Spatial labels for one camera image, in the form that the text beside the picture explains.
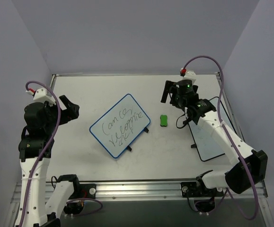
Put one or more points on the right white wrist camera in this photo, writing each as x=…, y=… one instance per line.
x=188, y=75

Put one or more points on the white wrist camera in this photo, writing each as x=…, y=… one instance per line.
x=188, y=75
x=41, y=95

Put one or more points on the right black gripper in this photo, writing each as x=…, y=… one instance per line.
x=170, y=92

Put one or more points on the black framed whiteboard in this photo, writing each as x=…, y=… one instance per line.
x=205, y=145

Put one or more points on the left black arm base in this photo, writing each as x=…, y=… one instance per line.
x=78, y=192

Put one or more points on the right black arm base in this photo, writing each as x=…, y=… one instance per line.
x=200, y=199

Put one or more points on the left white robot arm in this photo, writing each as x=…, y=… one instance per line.
x=42, y=121

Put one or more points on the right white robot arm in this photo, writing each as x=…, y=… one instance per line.
x=248, y=165

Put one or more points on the green whiteboard eraser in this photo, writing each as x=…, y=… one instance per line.
x=163, y=120

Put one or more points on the blue framed whiteboard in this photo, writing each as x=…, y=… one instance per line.
x=120, y=126

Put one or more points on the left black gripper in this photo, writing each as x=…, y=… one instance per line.
x=62, y=113

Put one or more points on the aluminium mounting rail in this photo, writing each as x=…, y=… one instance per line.
x=167, y=204

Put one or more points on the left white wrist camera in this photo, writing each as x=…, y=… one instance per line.
x=41, y=95

